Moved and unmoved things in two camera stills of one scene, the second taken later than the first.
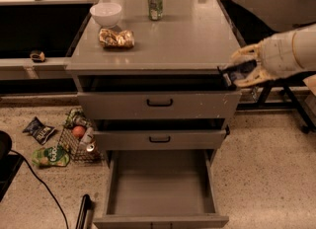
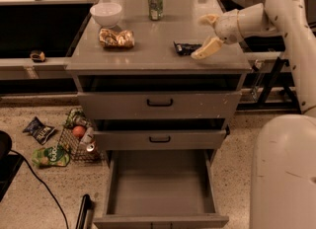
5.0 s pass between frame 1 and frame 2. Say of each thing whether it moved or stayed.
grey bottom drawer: stayed
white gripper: moved
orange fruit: stayed
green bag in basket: stayed
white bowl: stayed
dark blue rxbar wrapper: moved
